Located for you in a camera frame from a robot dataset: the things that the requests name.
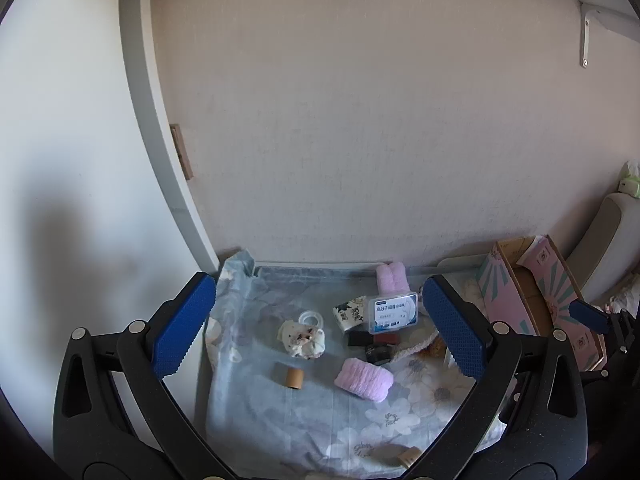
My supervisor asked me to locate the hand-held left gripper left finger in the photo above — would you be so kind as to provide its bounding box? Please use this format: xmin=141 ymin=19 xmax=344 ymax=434
xmin=52 ymin=271 xmax=236 ymax=480

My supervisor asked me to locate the small brown corked bottle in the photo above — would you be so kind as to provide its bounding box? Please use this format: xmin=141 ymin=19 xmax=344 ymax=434
xmin=370 ymin=444 xmax=423 ymax=470

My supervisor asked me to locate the pink and teal cardboard box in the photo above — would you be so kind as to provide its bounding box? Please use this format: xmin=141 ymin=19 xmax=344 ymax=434
xmin=475 ymin=234 xmax=608 ymax=372

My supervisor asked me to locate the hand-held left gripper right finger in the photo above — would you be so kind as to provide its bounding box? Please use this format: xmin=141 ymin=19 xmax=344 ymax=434
xmin=400 ymin=274 xmax=588 ymax=480

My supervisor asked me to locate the small white frilly plush toy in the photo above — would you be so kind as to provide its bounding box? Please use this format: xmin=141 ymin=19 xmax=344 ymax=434
xmin=278 ymin=320 xmax=327 ymax=360

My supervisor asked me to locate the small black round container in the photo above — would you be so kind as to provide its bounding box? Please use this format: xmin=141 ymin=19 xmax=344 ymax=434
xmin=365 ymin=344 xmax=393 ymax=367

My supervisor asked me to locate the brown cardboard tube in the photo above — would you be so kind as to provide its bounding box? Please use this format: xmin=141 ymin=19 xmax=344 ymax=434
xmin=273 ymin=362 xmax=304 ymax=391

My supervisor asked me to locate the beige sofa cushion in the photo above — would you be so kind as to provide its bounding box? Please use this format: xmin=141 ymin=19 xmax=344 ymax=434
xmin=565 ymin=192 xmax=640 ymax=303

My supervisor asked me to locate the wooden wall strip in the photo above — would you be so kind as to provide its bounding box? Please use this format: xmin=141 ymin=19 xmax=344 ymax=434
xmin=169 ymin=123 xmax=194 ymax=181

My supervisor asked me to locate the white shelf bracket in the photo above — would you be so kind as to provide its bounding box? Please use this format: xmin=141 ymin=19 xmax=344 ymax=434
xmin=580 ymin=2 xmax=640 ymax=68

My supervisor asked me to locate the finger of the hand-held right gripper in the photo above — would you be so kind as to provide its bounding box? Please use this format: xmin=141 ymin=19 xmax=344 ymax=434
xmin=568 ymin=299 xmax=626 ymax=356

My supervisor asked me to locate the white tissue packet black print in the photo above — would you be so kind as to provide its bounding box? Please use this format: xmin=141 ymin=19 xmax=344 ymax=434
xmin=332 ymin=296 xmax=371 ymax=333

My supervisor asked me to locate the floral blue cloth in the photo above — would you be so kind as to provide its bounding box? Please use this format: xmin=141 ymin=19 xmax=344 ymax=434
xmin=202 ymin=249 xmax=506 ymax=476

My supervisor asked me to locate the green and white tissue pack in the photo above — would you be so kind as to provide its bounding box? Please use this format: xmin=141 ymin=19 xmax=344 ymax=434
xmin=617 ymin=159 xmax=640 ymax=198

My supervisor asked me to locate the white door frame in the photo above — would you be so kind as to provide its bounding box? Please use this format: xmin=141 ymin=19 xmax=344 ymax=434
xmin=118 ymin=0 xmax=221 ymax=281

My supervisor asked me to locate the pink fluffy towel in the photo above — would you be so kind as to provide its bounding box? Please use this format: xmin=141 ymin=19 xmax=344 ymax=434
xmin=334 ymin=357 xmax=393 ymax=404
xmin=376 ymin=261 xmax=410 ymax=295

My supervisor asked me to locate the floral pillow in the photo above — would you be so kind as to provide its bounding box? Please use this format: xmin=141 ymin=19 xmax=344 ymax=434
xmin=602 ymin=272 xmax=640 ymax=318

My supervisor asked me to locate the clear plastic box white label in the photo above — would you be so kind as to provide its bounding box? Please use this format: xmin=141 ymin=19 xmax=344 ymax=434
xmin=366 ymin=290 xmax=420 ymax=335

